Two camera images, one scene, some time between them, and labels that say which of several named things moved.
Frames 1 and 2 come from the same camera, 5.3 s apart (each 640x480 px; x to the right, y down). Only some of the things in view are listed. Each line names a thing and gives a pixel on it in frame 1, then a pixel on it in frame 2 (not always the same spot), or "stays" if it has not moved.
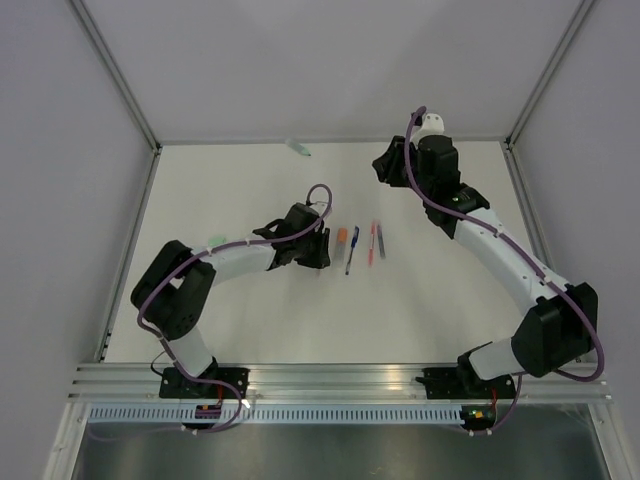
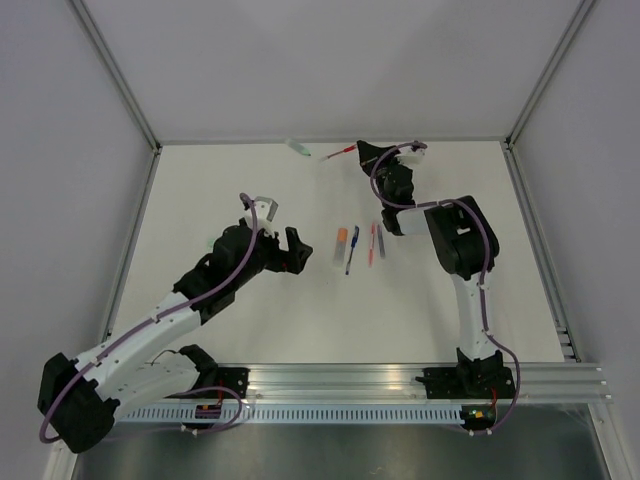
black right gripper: [387, 165] → [368, 153]
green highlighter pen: [298, 147] stays
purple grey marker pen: [380, 242] stays
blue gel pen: [354, 243] stays
